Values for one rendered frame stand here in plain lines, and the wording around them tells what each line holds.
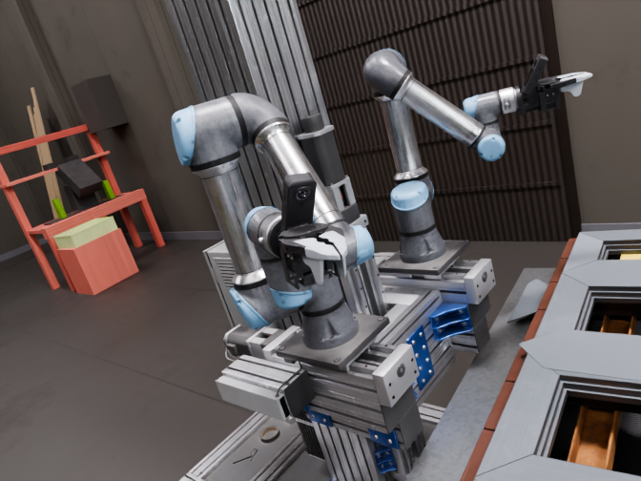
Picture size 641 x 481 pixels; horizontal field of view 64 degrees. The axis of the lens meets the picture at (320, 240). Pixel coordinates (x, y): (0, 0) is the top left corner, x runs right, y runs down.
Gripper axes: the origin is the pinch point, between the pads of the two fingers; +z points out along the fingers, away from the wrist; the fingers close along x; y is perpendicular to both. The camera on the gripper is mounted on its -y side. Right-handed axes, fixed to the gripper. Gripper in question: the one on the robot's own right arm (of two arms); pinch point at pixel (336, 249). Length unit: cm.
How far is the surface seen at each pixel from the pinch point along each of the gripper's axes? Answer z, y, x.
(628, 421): -26, 80, -89
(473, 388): -52, 71, -58
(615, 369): -14, 51, -69
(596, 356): -20, 51, -71
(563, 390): -20, 56, -59
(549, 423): -13, 55, -48
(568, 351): -26, 51, -68
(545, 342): -33, 51, -68
